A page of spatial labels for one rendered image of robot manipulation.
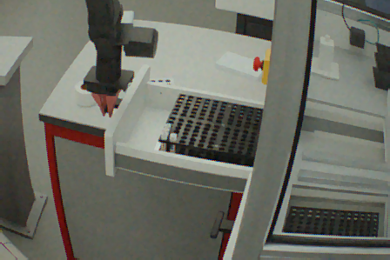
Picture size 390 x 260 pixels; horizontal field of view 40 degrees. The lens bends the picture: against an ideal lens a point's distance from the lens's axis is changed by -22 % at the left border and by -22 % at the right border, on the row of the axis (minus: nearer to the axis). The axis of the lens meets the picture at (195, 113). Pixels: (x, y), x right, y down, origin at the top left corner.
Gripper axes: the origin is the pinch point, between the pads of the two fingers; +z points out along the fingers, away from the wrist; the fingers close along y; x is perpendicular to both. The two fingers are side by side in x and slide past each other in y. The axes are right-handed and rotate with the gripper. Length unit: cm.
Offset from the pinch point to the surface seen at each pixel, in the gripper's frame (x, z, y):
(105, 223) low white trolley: 14, 50, -8
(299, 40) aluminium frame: -51, -50, 37
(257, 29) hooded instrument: 86, 17, 22
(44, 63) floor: 162, 90, -100
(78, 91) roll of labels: 20.2, 9.8, -15.8
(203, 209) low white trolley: 14.2, 34.9, 20.1
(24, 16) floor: 223, 91, -152
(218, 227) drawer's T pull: -29.7, -1.4, 29.3
